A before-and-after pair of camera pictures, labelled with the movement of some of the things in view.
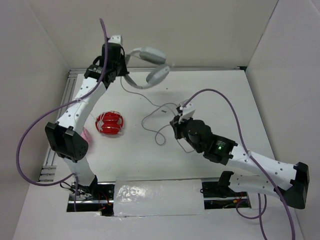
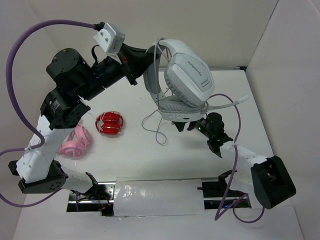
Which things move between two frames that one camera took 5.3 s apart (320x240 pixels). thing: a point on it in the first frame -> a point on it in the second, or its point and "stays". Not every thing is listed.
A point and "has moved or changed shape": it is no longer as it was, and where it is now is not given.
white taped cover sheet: (135, 197) stays
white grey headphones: (159, 74) has moved or changed shape
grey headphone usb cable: (147, 114) -> (157, 108)
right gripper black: (176, 127) -> (197, 125)
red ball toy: (109, 123) stays
